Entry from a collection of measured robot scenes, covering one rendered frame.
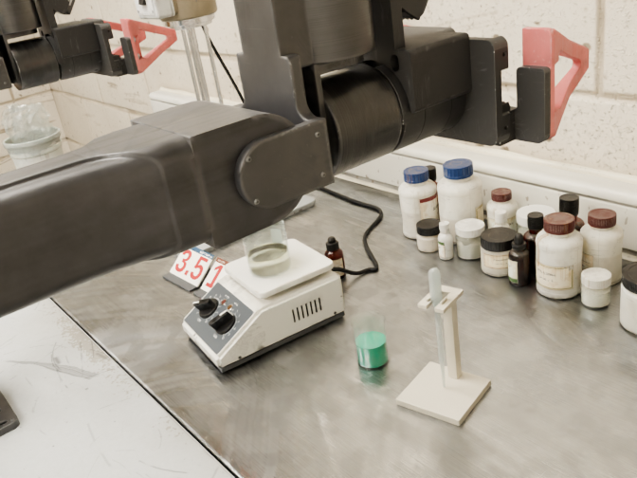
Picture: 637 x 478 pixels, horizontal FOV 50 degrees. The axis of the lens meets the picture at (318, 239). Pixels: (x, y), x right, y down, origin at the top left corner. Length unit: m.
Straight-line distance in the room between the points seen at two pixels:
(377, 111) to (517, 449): 0.45
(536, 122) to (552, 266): 0.54
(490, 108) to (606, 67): 0.64
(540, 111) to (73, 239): 0.28
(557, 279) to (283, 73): 0.67
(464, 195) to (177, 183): 0.82
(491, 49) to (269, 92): 0.13
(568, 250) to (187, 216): 0.70
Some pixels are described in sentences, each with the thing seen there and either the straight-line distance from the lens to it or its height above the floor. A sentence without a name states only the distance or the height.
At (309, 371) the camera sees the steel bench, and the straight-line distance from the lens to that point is 0.88.
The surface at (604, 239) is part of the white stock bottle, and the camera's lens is 0.99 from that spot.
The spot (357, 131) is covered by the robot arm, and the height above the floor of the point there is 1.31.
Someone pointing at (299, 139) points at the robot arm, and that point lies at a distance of 0.34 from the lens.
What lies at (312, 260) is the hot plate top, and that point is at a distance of 0.95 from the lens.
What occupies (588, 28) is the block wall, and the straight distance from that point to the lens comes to 1.07.
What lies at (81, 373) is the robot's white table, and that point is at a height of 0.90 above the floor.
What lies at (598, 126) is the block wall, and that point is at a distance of 1.09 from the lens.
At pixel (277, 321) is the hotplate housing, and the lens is 0.92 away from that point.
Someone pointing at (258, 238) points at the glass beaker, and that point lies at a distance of 0.90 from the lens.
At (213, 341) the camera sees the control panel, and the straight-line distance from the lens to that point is 0.92.
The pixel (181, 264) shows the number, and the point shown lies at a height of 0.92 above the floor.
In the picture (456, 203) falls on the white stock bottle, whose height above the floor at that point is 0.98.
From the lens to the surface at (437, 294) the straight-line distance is 0.74.
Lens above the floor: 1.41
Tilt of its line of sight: 25 degrees down
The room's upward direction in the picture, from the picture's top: 9 degrees counter-clockwise
